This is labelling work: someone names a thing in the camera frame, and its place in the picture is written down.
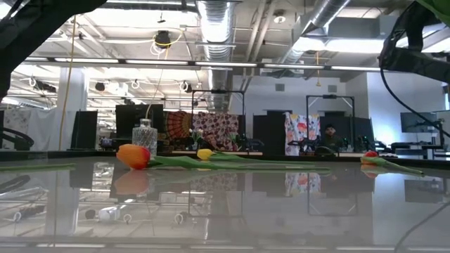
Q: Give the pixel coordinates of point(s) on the person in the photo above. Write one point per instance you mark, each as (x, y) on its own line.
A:
(330, 135)

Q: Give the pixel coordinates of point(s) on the black metal table frame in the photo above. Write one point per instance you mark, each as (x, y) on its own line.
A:
(88, 154)

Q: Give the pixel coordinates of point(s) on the clear cut-glass vase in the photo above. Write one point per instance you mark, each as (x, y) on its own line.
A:
(145, 138)

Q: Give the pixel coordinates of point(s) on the white floral cloth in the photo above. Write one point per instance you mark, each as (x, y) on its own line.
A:
(299, 131)

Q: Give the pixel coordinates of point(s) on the black rig frame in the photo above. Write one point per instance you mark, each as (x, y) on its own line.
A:
(218, 91)
(330, 96)

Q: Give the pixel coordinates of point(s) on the narrow black panel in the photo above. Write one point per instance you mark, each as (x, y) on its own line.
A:
(84, 130)

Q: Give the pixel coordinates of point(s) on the slanted silver ventilation duct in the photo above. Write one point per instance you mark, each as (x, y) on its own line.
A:
(327, 10)

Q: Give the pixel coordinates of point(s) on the red floral cloth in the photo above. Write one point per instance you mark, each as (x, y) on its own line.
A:
(216, 128)

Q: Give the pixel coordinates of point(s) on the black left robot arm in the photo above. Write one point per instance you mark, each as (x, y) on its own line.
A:
(35, 21)

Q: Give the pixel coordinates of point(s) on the black ceiling camera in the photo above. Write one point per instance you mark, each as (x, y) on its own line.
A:
(162, 38)

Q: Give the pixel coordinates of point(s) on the small background flower vase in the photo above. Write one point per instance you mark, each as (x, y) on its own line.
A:
(195, 138)

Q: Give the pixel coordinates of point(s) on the dark wall monitor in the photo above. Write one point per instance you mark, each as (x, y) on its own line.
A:
(418, 122)

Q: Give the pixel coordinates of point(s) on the black monitor panel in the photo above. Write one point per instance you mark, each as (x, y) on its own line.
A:
(126, 119)

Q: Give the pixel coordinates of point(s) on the orange artificial tulip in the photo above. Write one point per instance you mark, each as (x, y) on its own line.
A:
(133, 157)
(371, 154)

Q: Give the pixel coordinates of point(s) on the black curved bar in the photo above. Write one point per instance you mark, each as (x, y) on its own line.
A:
(21, 138)

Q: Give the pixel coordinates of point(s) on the white sheet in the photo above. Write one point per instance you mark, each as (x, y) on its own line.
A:
(35, 128)

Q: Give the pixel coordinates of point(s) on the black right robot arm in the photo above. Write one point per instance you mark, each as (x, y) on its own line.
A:
(411, 61)

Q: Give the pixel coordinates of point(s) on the black side table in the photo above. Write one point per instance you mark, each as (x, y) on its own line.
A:
(415, 144)

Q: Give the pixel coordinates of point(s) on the orange mandala cloth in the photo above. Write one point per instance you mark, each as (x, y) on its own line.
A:
(177, 126)

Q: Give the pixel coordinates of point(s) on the black partition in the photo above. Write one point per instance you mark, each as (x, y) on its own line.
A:
(358, 130)
(270, 131)

